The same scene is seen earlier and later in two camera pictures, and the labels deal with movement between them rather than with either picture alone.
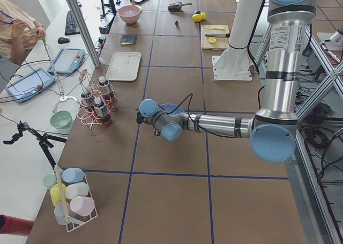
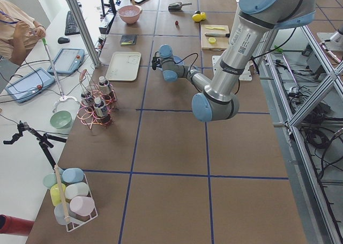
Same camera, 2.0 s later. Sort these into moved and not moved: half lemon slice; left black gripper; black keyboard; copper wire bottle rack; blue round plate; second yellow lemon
Moved: left black gripper; blue round plate
Not moved: copper wire bottle rack; second yellow lemon; black keyboard; half lemon slice
